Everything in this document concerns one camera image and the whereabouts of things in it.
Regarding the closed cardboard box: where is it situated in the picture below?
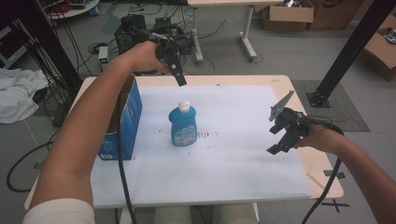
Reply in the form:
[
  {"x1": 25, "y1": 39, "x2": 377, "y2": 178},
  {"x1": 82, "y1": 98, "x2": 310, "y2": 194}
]
[{"x1": 305, "y1": 0, "x2": 366, "y2": 32}]

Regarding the black tape piece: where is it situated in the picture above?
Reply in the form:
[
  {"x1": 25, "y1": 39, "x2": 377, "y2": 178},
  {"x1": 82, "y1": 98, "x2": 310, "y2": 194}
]
[{"x1": 322, "y1": 169, "x2": 347, "y2": 180}]

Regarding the white desk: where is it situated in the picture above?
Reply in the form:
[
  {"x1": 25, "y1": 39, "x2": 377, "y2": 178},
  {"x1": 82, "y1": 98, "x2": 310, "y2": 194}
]
[{"x1": 186, "y1": 0, "x2": 285, "y2": 67}]

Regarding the white cloth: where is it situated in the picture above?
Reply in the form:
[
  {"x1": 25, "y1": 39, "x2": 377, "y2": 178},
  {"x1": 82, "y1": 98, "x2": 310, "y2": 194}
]
[{"x1": 0, "y1": 67, "x2": 50, "y2": 125}]

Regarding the black floor cable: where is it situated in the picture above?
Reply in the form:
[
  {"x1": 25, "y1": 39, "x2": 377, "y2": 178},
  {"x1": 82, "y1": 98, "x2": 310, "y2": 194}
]
[{"x1": 6, "y1": 130, "x2": 61, "y2": 193}]

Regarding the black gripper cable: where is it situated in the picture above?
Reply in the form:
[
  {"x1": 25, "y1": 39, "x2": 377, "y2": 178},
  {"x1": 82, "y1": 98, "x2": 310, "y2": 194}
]
[
  {"x1": 300, "y1": 115, "x2": 346, "y2": 224},
  {"x1": 116, "y1": 89, "x2": 138, "y2": 224}
]

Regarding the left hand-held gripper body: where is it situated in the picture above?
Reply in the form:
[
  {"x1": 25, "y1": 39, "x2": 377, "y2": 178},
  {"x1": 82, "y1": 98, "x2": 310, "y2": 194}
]
[{"x1": 148, "y1": 32, "x2": 181, "y2": 68}]

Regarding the person's white sleeve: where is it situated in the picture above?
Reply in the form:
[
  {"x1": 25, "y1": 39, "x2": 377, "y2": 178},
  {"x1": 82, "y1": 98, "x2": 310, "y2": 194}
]
[{"x1": 21, "y1": 198, "x2": 96, "y2": 224}]

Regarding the small white power box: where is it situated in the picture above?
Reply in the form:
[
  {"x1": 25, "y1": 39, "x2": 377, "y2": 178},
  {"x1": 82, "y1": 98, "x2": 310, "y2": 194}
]
[{"x1": 97, "y1": 45, "x2": 110, "y2": 65}]

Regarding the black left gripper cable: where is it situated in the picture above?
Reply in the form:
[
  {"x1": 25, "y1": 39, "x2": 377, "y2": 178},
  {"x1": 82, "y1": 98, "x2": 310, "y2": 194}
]
[{"x1": 116, "y1": 89, "x2": 138, "y2": 224}]

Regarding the blue detergent bottle white cap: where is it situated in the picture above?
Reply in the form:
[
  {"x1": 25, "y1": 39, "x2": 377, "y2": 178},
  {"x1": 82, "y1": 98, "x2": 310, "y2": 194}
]
[{"x1": 168, "y1": 100, "x2": 198, "y2": 147}]

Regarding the blue cardboard box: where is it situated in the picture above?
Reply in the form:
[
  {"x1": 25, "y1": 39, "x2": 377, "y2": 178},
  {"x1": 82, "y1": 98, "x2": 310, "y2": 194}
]
[{"x1": 97, "y1": 74, "x2": 144, "y2": 161}]

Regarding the round white table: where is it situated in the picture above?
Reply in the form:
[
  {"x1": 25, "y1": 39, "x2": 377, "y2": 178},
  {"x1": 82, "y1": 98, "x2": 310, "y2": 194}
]
[{"x1": 46, "y1": 0, "x2": 101, "y2": 21}]

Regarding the white paper table cover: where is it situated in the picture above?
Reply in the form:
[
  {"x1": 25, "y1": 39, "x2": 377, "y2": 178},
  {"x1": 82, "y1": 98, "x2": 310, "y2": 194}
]
[{"x1": 90, "y1": 84, "x2": 313, "y2": 209}]

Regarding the black computer case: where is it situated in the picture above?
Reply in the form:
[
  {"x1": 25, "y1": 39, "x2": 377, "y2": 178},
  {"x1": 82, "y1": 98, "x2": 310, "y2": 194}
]
[{"x1": 113, "y1": 13, "x2": 148, "y2": 56}]

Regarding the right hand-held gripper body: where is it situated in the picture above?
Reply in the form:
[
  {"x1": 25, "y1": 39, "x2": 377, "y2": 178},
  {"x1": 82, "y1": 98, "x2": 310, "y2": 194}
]
[{"x1": 268, "y1": 90, "x2": 312, "y2": 151}]

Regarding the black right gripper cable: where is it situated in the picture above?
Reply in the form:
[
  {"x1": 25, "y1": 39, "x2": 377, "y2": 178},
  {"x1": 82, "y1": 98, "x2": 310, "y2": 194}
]
[{"x1": 300, "y1": 115, "x2": 346, "y2": 224}]

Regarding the person's left hand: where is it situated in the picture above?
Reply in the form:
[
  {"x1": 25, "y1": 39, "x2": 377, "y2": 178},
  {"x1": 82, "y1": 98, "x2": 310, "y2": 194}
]
[{"x1": 123, "y1": 40, "x2": 171, "y2": 76}]

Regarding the person's right hand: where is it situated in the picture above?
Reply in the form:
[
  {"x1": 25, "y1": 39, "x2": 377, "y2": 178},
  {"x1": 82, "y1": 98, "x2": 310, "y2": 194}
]
[{"x1": 294, "y1": 123, "x2": 345, "y2": 156}]

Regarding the open cardboard box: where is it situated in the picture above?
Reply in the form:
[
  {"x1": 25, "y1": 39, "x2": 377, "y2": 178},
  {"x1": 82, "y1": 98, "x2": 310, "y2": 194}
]
[
  {"x1": 261, "y1": 0, "x2": 315, "y2": 33},
  {"x1": 357, "y1": 13, "x2": 396, "y2": 83}
]

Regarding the black tape cross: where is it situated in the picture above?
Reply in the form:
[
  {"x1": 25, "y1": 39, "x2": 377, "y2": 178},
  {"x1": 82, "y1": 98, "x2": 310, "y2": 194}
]
[{"x1": 320, "y1": 198, "x2": 350, "y2": 214}]

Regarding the black metal stand post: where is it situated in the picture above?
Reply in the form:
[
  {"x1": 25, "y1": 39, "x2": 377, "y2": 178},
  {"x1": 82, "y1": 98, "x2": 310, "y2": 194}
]
[{"x1": 305, "y1": 0, "x2": 396, "y2": 108}]

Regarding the grey floor mat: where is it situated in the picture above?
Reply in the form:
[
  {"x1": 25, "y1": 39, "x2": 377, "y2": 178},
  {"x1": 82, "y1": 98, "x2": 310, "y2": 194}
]
[{"x1": 290, "y1": 79, "x2": 372, "y2": 133}]

